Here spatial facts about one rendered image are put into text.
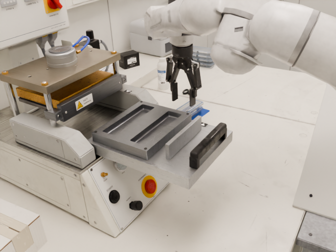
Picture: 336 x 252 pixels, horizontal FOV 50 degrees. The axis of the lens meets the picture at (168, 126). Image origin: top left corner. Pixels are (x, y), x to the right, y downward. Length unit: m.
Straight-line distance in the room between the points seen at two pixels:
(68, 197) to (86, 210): 0.06
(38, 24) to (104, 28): 0.86
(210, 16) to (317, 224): 0.58
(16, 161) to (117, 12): 1.16
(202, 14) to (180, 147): 0.30
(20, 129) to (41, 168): 0.11
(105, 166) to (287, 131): 0.72
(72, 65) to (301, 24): 0.58
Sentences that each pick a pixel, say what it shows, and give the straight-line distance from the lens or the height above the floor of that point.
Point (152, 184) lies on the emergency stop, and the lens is 1.01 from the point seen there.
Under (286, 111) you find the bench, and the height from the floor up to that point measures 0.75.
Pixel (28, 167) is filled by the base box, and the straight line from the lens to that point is 1.05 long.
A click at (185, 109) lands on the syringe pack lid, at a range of 1.39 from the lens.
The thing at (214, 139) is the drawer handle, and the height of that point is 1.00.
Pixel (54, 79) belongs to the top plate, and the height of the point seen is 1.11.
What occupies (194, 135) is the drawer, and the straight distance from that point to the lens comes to 0.88.
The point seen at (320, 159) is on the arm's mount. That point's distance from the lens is 1.06.
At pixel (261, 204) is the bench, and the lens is 1.03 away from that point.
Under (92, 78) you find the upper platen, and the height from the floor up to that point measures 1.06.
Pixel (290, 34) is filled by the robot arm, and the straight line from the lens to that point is 0.68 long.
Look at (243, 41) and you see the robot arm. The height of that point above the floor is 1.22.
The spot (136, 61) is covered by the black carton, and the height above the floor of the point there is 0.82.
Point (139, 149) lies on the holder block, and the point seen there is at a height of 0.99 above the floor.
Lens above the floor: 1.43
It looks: 30 degrees down
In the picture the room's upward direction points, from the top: 3 degrees counter-clockwise
